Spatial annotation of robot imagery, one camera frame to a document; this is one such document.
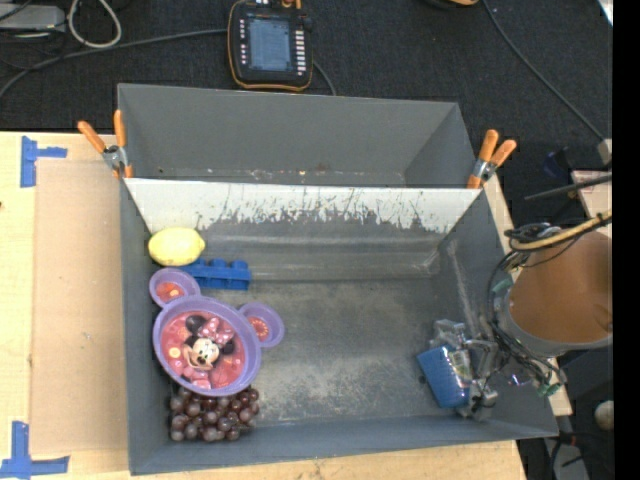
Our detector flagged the grey metal bin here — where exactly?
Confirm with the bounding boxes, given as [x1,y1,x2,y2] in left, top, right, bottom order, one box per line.
[115,82,560,477]

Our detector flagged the blue toy brick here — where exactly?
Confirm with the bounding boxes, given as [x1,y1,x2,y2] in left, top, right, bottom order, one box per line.
[180,257,253,292]

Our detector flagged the brown cardboard board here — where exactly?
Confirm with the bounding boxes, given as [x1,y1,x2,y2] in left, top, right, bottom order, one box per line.
[28,159,132,458]

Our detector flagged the yellow lemon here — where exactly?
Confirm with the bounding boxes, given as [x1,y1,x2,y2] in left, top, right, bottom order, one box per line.
[147,226,207,268]

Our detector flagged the blue rectangular block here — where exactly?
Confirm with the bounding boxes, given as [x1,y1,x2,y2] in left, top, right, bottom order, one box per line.
[415,344,474,410]

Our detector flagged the purple mouse-shaped plate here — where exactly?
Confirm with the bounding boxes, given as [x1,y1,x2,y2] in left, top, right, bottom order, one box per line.
[148,266,286,398]

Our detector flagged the bunch of red grapes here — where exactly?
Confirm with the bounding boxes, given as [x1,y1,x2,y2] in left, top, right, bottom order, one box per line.
[167,386,261,443]

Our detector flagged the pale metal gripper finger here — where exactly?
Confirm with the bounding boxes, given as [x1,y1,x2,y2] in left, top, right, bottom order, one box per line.
[430,318,468,350]
[454,388,499,422]

